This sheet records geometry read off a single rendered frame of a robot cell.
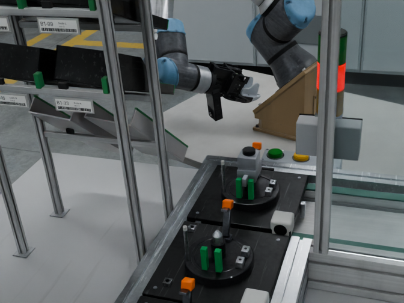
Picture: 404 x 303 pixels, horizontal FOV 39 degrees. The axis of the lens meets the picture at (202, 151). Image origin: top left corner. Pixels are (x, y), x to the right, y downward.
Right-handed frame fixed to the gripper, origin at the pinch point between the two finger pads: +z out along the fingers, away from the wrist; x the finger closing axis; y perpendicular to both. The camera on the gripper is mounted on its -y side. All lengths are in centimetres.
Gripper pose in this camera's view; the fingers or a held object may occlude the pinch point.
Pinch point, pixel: (255, 97)
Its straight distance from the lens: 171.4
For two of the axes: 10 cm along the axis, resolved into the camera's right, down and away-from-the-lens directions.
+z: 8.0, 0.9, 5.9
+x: -4.5, -5.7, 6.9
